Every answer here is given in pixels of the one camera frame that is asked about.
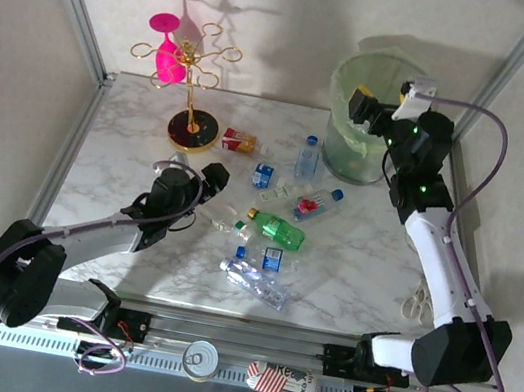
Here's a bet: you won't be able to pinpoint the small circuit board red wires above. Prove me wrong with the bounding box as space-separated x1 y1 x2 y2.
110 320 142 355

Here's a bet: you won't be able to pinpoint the aluminium table side rail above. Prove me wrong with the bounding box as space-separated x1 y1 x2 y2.
405 135 524 392
26 62 118 235

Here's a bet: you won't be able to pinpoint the perforated metal cable duct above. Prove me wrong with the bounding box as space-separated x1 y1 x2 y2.
0 322 357 392

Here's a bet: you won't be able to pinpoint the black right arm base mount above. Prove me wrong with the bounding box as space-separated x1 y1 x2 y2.
319 341 415 390

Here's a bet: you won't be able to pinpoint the small blue carton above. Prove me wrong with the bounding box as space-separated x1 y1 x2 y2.
249 160 277 192

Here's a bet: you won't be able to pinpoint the bottle with red flower label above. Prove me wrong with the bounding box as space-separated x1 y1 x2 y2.
287 181 346 232

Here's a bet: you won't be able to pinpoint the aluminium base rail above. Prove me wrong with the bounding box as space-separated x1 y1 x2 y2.
0 274 511 392

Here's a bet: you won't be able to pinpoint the pink wine glass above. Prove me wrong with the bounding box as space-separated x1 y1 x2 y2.
138 9 197 88

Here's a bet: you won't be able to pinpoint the pale green bin liner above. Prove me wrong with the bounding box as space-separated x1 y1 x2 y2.
320 36 438 160

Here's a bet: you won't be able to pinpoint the red white striped box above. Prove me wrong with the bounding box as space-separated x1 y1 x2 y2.
242 356 325 392

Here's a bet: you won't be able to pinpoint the white scissors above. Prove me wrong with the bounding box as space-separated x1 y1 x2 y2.
399 275 440 324

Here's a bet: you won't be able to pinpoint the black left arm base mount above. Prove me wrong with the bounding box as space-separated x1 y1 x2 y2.
56 296 154 345

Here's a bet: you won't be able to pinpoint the gold wine glass stand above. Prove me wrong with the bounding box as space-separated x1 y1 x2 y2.
115 9 249 159

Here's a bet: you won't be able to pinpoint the aluminium frame post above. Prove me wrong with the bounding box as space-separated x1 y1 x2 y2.
7 0 130 88
447 0 524 152

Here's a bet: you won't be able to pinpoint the clear bottle white cap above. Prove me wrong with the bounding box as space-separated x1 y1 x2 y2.
207 205 260 242

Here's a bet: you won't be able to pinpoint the clear water bottle blue cap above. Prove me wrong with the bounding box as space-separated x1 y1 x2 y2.
292 133 328 187

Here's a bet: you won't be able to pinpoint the red juice carton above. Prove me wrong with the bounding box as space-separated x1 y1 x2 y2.
218 126 272 159

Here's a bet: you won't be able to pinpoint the crushed clear bottle blue label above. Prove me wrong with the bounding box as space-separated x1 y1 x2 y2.
212 254 294 313

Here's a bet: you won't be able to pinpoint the green translucent trash bin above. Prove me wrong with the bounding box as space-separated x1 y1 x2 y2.
314 38 438 196

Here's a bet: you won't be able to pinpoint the silver tin can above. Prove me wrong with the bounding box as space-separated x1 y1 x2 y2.
178 337 224 386

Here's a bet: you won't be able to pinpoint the blue cap blue label bottle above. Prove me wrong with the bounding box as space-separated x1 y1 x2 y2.
233 239 302 277

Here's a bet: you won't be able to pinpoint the bottle with pale green label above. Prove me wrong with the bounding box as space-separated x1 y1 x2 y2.
254 174 296 208

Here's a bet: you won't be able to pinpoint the green bottle yellow cap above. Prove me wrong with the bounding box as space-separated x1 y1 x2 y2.
241 207 311 254

